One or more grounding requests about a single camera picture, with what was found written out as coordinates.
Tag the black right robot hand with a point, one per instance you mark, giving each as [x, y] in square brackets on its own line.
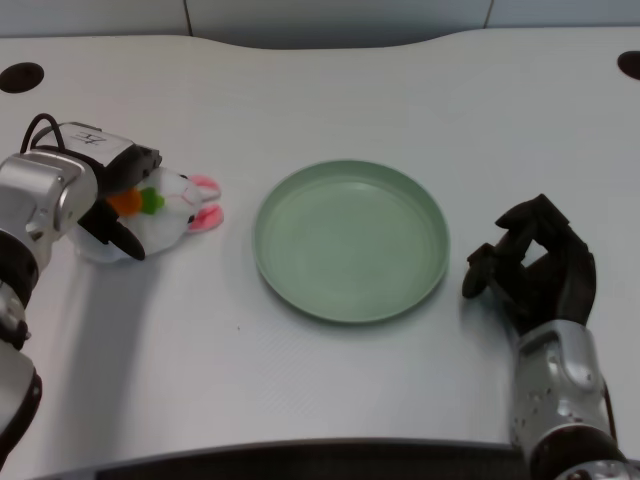
[570, 280]

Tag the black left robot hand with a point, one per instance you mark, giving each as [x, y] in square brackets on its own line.
[115, 155]

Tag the white plush rabbit doll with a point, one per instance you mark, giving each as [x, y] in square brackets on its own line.
[165, 220]

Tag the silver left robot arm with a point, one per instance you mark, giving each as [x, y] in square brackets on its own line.
[35, 195]

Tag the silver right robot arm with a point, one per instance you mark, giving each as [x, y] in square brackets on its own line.
[555, 385]

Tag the green round plate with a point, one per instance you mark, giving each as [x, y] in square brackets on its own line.
[350, 240]

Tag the black table grommet hole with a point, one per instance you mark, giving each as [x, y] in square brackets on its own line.
[21, 77]
[630, 65]

